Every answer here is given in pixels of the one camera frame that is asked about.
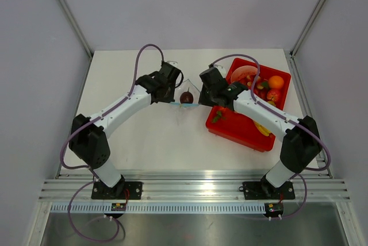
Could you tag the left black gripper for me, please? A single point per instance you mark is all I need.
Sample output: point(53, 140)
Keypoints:
point(169, 98)

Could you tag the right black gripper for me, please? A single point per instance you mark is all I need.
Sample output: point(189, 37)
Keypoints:
point(203, 100)

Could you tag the clear zip top bag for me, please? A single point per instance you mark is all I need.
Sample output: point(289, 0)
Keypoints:
point(183, 112)

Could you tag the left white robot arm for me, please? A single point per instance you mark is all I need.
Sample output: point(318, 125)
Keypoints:
point(90, 134)

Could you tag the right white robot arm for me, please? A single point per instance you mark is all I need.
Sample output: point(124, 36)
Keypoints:
point(299, 137)

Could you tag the watermelon slice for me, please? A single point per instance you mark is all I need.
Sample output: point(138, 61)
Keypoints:
point(242, 72)

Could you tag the lychee bunch with leaf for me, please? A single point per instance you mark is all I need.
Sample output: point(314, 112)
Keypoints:
point(261, 86)

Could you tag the red plastic tray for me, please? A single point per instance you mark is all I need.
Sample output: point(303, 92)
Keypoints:
point(241, 129)

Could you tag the orange fruit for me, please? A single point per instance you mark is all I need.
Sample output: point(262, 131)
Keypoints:
point(276, 82)

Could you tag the yellow banana bunch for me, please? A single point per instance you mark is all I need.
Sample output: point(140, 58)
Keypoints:
point(264, 131)

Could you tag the left circuit board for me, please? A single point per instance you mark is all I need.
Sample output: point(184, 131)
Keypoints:
point(121, 207)

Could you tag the circuit board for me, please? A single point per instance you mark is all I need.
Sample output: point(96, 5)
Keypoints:
point(274, 209)
point(121, 207)

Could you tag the right circuit board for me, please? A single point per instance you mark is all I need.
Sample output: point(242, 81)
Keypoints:
point(274, 209)

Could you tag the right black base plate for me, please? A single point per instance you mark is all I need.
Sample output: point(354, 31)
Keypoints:
point(258, 190)

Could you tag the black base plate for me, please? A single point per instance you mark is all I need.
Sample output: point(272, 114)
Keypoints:
point(258, 190)
point(128, 190)

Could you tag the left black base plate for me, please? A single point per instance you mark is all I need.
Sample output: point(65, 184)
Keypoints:
point(128, 190)

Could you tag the aluminium rail frame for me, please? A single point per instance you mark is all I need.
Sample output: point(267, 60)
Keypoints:
point(198, 186)

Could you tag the left aluminium corner post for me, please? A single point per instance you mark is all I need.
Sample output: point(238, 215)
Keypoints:
point(63, 4)

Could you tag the aluminium corner post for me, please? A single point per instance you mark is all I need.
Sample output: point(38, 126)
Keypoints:
point(307, 27)
point(63, 4)

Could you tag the white slotted cable duct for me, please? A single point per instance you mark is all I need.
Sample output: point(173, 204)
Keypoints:
point(161, 208)

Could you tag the right aluminium corner post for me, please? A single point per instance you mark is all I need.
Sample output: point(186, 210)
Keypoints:
point(307, 27)

